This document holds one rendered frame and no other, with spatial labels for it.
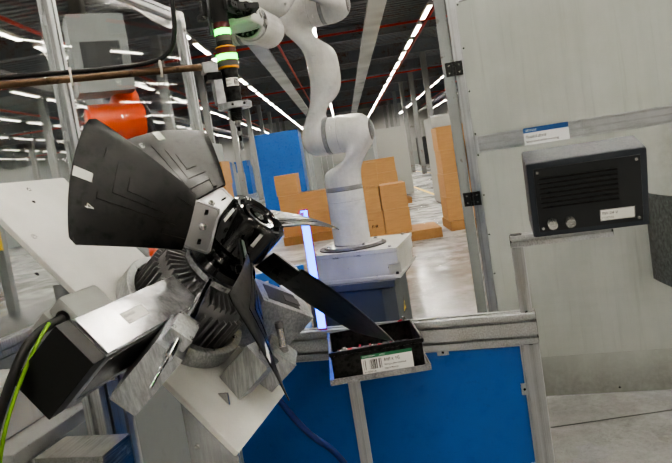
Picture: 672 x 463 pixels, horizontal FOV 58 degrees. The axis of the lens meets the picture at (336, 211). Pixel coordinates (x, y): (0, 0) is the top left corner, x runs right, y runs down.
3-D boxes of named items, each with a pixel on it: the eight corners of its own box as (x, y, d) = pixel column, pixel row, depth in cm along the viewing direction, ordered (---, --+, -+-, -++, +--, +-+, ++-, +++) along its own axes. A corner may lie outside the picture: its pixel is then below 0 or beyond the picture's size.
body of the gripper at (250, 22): (270, 33, 138) (252, 24, 127) (229, 42, 140) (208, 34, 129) (264, 0, 137) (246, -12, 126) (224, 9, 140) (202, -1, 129)
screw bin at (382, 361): (333, 383, 136) (328, 353, 135) (331, 359, 152) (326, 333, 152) (428, 367, 136) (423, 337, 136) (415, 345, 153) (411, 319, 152)
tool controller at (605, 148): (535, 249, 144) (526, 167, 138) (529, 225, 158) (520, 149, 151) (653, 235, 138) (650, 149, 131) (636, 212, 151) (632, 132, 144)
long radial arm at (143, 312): (138, 316, 114) (173, 273, 111) (167, 344, 113) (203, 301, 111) (27, 374, 86) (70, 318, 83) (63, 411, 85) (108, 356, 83)
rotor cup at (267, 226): (232, 296, 111) (275, 246, 108) (176, 243, 112) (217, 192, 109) (260, 279, 125) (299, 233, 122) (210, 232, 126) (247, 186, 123)
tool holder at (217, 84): (212, 109, 119) (203, 59, 118) (206, 114, 126) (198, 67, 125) (255, 104, 122) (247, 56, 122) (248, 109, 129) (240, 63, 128)
